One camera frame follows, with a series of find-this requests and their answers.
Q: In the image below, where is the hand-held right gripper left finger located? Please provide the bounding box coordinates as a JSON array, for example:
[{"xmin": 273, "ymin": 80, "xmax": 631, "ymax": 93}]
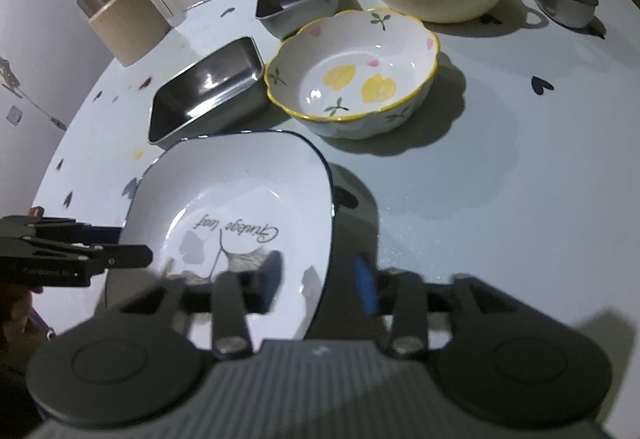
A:
[{"xmin": 118, "ymin": 250, "xmax": 286, "ymax": 361}]

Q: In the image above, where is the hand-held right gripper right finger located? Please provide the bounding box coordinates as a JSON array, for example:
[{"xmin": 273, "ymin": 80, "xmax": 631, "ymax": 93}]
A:
[{"xmin": 351, "ymin": 256, "xmax": 507, "ymax": 361}]

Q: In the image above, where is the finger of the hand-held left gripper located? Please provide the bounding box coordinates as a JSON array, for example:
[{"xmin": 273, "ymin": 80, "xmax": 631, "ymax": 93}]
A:
[
  {"xmin": 0, "ymin": 214, "xmax": 123, "ymax": 246},
  {"xmin": 21, "ymin": 244, "xmax": 154, "ymax": 271}
]

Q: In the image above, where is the white square plate blue rim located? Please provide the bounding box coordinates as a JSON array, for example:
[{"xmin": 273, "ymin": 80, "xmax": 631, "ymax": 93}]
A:
[{"xmin": 102, "ymin": 130, "xmax": 337, "ymax": 341}]

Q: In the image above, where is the large rectangular steel tray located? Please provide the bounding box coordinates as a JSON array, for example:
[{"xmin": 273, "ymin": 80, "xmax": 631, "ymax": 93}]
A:
[{"xmin": 147, "ymin": 37, "xmax": 271, "ymax": 146}]

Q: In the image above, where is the floral bowl yellow rim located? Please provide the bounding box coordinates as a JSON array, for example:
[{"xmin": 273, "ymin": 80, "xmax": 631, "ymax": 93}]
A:
[{"xmin": 264, "ymin": 9, "xmax": 442, "ymax": 141}]

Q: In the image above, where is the person's left hand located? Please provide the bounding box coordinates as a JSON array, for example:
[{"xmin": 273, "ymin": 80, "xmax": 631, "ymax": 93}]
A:
[{"xmin": 0, "ymin": 286, "xmax": 53, "ymax": 342}]

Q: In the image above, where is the beige canister steel lid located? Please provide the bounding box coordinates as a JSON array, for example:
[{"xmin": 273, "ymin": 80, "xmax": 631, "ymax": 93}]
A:
[{"xmin": 76, "ymin": 0, "xmax": 172, "ymax": 66}]

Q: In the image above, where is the wooden tree wall decoration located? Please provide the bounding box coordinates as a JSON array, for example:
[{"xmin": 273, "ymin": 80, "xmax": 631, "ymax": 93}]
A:
[{"xmin": 0, "ymin": 56, "xmax": 66, "ymax": 132}]

